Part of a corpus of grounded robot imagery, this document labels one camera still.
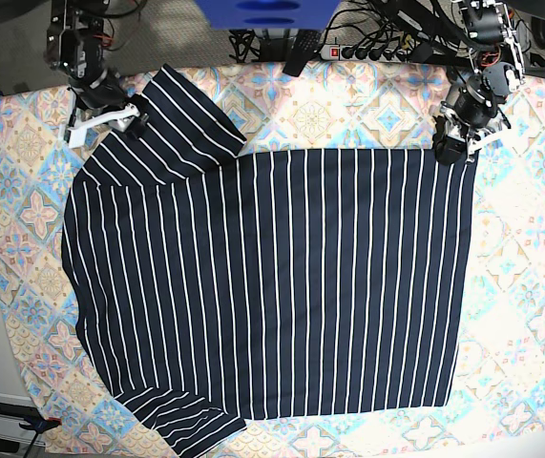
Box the blue orange clamp bottom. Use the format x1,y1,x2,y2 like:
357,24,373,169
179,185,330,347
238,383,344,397
19,416,62,446

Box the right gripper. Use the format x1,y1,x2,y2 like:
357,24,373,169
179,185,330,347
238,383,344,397
107,102,149,139

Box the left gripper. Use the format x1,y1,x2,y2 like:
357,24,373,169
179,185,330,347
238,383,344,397
432,102,501,165

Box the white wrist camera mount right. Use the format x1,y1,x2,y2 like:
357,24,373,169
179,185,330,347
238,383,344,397
65,105,140,148

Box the patterned pastel tablecloth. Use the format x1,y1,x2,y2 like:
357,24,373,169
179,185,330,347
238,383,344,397
0,63,545,457

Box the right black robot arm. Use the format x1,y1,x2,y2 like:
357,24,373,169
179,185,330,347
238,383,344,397
47,1,451,179

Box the blue box overhead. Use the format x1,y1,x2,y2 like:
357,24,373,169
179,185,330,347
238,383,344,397
195,0,340,30

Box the navy white striped T-shirt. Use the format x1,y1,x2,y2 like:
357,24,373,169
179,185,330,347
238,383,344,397
60,64,481,454

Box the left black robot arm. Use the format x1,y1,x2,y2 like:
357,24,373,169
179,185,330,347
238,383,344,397
379,1,525,165

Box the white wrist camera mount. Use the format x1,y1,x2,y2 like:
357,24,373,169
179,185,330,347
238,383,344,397
65,105,140,148
466,122,512,163

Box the white labelled power strip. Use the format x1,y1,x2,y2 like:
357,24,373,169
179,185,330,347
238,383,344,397
319,44,409,62

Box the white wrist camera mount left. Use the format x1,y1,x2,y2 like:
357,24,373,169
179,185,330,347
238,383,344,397
466,122,512,163

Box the tangled black cables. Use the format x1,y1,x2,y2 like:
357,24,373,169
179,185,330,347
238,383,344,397
226,0,450,63

